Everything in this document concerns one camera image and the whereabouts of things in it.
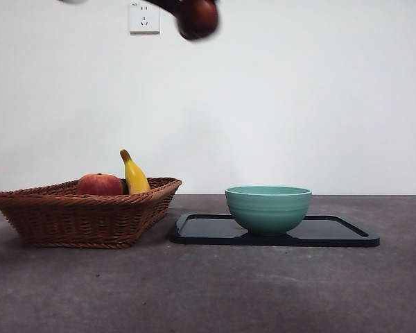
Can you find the teal ribbed bowl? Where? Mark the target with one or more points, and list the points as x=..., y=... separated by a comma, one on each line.
x=268, y=211

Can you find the white wall socket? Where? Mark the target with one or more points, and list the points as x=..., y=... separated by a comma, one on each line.
x=144, y=21

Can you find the brown wicker basket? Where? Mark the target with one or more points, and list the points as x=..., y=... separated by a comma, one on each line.
x=73, y=222

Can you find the yellow banana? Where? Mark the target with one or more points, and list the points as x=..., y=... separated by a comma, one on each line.
x=134, y=177

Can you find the dark red plum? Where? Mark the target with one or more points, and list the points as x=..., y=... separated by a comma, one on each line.
x=199, y=19

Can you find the red orange peach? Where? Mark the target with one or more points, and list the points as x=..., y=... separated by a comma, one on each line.
x=100, y=185

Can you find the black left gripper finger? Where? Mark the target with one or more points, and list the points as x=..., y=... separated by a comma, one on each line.
x=170, y=5

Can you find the black rectangular tray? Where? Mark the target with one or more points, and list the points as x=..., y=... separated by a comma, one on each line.
x=208, y=236

